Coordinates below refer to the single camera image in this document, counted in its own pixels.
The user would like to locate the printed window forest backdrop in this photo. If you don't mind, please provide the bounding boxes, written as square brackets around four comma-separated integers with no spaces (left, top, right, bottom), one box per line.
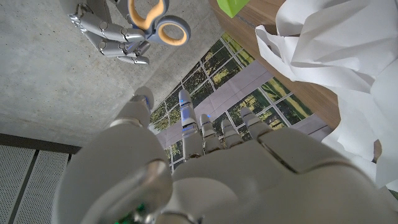
[149,30,336,175]

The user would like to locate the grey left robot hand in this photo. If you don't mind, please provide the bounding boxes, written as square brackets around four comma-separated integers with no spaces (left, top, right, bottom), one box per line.
[51,86,398,224]

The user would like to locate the green cube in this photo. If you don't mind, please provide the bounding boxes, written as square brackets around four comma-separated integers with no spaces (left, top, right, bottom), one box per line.
[216,0,251,19]

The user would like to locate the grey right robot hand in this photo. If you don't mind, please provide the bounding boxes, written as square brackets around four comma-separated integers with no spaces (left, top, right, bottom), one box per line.
[58,0,152,65]

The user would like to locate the grey orange-handled scissors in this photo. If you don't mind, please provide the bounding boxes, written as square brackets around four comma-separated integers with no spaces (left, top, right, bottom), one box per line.
[127,0,192,47]

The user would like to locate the white receipt paper strip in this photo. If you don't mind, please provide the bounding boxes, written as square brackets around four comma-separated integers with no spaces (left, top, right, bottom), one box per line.
[254,0,398,192]

